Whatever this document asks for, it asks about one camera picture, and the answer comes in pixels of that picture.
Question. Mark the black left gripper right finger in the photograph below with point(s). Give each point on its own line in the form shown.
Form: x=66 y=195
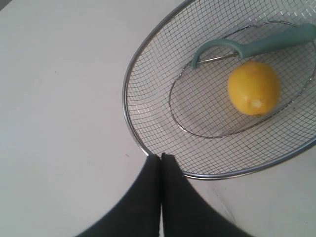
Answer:
x=185 y=212

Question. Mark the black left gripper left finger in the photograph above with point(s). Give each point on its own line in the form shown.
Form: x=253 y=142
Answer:
x=137 y=214

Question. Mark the yellow lemon with sticker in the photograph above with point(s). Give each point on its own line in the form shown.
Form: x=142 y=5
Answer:
x=254 y=88

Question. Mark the teal handled peeler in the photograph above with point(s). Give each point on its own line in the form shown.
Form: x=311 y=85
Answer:
x=291 y=37

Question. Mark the oval wire mesh basket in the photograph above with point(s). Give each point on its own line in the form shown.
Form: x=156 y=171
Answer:
x=170 y=108

